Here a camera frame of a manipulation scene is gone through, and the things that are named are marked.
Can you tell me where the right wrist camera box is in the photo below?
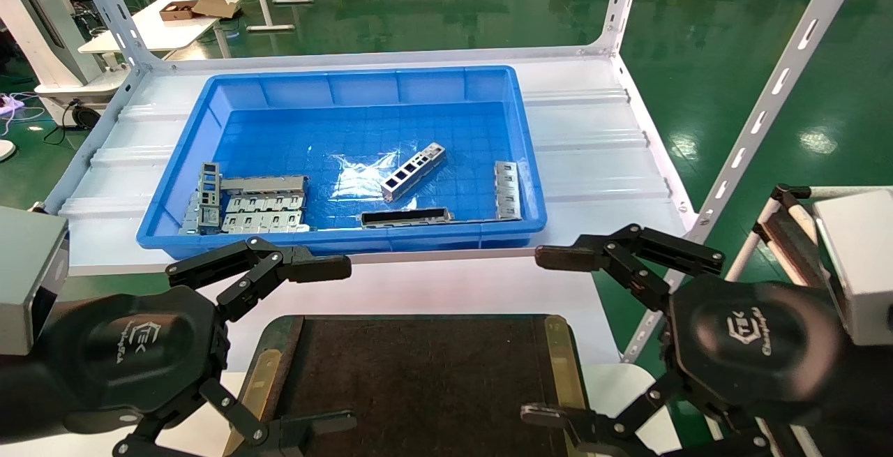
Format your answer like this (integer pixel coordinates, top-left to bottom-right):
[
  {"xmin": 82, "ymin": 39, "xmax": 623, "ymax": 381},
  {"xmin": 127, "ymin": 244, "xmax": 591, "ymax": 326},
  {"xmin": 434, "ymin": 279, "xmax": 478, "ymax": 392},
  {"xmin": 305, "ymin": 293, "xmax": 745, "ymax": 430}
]
[{"xmin": 812, "ymin": 189, "xmax": 893, "ymax": 347}]

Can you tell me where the white tube frame cart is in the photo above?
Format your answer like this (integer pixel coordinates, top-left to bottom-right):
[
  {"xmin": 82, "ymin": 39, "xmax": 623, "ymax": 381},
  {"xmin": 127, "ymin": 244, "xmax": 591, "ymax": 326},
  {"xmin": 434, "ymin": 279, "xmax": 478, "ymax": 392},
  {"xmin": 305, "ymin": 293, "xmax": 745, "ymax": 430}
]
[{"xmin": 726, "ymin": 183, "xmax": 893, "ymax": 292}]

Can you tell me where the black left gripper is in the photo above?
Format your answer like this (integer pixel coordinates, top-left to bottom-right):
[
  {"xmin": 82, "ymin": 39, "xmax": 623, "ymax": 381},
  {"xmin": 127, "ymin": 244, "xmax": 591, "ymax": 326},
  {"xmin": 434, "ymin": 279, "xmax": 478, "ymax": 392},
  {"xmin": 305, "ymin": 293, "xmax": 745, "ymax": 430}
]
[{"xmin": 40, "ymin": 236, "xmax": 358, "ymax": 457}]

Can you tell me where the silver slotted bracket part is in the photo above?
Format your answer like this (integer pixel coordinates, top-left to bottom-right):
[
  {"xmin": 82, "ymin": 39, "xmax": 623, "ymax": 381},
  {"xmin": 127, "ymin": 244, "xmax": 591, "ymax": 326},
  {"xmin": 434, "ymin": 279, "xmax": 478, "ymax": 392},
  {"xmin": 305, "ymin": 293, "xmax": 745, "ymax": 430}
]
[{"xmin": 493, "ymin": 160, "xmax": 523, "ymax": 222}]

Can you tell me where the grey slotted metal part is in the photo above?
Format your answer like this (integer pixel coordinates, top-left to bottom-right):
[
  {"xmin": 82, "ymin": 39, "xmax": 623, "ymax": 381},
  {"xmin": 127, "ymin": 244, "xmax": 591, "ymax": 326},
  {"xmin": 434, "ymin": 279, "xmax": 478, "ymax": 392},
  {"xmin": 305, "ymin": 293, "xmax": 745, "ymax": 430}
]
[{"xmin": 381, "ymin": 142, "xmax": 447, "ymax": 203}]

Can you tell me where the dark long channel part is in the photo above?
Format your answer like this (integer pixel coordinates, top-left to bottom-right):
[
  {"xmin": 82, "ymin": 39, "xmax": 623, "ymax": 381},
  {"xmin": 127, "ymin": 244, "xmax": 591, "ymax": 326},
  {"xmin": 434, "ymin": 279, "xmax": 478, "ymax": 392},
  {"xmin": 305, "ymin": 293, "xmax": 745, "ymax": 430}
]
[{"xmin": 359, "ymin": 207, "xmax": 454, "ymax": 230}]

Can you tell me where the black floor cable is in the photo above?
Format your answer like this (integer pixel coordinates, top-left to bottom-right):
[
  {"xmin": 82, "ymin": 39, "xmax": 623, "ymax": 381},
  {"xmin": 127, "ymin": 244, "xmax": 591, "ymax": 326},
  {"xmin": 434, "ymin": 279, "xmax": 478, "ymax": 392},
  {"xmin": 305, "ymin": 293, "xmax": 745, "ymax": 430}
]
[{"xmin": 42, "ymin": 97, "xmax": 103, "ymax": 148}]

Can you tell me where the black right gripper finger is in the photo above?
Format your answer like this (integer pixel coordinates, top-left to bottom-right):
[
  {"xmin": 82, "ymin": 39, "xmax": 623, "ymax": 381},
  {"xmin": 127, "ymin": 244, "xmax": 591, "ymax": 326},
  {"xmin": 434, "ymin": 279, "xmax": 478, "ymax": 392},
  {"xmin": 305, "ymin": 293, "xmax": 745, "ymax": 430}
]
[
  {"xmin": 520, "ymin": 370, "xmax": 768, "ymax": 457},
  {"xmin": 535, "ymin": 224, "xmax": 726, "ymax": 313}
]

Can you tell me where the silver tabbed plate part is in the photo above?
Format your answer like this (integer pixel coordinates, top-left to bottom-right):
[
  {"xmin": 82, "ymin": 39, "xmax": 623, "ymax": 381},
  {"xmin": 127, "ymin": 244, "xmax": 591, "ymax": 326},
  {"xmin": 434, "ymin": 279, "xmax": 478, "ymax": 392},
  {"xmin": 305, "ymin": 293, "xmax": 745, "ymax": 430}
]
[{"xmin": 225, "ymin": 194, "xmax": 306, "ymax": 214}]

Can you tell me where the white metal shelf rack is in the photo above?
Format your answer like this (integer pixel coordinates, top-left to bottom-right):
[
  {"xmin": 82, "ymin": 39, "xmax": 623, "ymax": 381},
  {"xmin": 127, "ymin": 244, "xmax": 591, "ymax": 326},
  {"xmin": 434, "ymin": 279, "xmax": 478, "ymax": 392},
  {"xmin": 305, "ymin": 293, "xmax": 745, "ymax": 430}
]
[{"xmin": 28, "ymin": 0, "xmax": 873, "ymax": 365}]

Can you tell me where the white table with box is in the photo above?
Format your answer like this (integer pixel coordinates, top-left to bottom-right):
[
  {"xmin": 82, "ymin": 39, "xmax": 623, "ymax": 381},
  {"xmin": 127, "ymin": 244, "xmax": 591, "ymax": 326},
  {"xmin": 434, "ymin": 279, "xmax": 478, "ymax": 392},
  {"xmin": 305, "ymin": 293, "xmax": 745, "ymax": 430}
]
[{"xmin": 77, "ymin": 0, "xmax": 251, "ymax": 61}]

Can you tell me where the pile of grey brackets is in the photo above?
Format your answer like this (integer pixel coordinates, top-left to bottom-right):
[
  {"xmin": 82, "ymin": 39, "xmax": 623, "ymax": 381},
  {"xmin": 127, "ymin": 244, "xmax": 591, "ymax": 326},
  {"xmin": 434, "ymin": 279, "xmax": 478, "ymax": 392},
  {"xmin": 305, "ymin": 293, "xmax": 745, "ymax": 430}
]
[{"xmin": 220, "ymin": 210, "xmax": 310, "ymax": 234}]

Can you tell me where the white machine base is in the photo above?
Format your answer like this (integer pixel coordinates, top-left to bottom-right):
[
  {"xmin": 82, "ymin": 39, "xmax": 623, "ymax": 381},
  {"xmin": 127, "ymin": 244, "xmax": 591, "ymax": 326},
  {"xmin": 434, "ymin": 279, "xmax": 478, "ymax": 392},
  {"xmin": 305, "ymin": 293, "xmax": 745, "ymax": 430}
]
[{"xmin": 0, "ymin": 0, "xmax": 132, "ymax": 127}]

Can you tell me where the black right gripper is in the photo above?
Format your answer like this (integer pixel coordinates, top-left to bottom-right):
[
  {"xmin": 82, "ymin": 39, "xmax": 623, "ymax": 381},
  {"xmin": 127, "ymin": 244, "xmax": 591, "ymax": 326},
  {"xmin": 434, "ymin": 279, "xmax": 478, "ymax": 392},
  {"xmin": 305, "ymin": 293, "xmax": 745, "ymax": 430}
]
[{"xmin": 666, "ymin": 276, "xmax": 848, "ymax": 417}]

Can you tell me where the grey ladder-shaped metal part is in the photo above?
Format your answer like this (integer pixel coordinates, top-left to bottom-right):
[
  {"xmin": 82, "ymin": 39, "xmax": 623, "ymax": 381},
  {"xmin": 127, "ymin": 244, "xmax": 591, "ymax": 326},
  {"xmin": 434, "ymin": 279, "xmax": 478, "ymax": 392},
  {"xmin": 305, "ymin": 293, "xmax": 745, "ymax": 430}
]
[{"xmin": 196, "ymin": 161, "xmax": 223, "ymax": 228}]

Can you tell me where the grey long bar part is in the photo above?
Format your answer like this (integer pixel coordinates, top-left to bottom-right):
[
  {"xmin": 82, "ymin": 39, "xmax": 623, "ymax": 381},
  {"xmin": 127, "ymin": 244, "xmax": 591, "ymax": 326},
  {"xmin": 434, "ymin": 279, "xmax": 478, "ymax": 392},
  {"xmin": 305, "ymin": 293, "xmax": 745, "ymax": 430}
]
[{"xmin": 220, "ymin": 174, "xmax": 309, "ymax": 197}]

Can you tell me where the open cardboard box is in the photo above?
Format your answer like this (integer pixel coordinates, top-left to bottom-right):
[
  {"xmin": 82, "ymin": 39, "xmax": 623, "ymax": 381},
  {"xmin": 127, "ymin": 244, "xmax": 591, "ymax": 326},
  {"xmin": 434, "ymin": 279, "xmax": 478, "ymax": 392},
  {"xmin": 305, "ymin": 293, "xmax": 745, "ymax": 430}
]
[{"xmin": 158, "ymin": 0, "xmax": 242, "ymax": 22}]

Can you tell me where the blue plastic bin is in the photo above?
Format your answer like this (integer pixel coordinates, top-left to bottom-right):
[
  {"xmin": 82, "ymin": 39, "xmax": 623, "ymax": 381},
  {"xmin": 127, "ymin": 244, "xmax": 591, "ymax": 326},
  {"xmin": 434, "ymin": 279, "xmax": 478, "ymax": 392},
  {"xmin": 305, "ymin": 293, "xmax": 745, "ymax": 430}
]
[{"xmin": 135, "ymin": 65, "xmax": 549, "ymax": 261}]

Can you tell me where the clear plastic bag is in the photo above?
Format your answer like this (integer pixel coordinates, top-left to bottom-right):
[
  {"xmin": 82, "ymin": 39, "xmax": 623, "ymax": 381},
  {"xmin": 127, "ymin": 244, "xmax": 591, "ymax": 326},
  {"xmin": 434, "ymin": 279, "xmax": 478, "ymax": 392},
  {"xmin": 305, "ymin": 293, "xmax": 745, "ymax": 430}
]
[{"xmin": 328, "ymin": 149, "xmax": 403, "ymax": 204}]

